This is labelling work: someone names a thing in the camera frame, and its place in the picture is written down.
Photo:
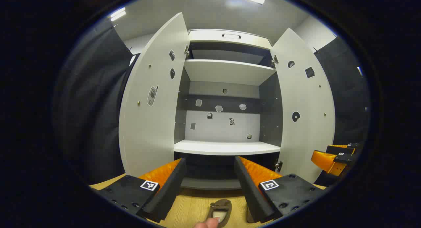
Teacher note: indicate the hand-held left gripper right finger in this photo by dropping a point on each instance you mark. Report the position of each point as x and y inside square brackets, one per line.
[250, 188]

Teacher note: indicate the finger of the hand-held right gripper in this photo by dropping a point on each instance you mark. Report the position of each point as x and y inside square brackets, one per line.
[342, 149]
[324, 160]

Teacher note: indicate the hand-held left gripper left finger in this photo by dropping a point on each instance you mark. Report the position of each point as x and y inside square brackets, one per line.
[171, 188]

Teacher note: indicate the white cabinet door phone sticker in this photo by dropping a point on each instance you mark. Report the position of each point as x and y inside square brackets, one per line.
[148, 139]

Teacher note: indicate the white shoe cabinet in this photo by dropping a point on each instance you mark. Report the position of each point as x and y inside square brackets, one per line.
[223, 129]

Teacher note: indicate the metal door hinge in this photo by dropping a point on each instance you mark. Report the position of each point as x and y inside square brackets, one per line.
[274, 60]
[279, 166]
[186, 50]

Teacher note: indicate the grey cabinet bottom board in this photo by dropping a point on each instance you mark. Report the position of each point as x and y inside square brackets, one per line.
[210, 183]

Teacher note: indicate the white cabinet shelf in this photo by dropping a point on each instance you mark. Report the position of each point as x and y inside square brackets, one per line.
[227, 72]
[227, 147]

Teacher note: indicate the white cabinet drawer front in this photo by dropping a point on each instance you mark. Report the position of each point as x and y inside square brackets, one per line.
[210, 37]

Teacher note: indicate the small ceiling light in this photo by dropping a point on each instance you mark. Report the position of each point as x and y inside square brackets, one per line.
[117, 14]

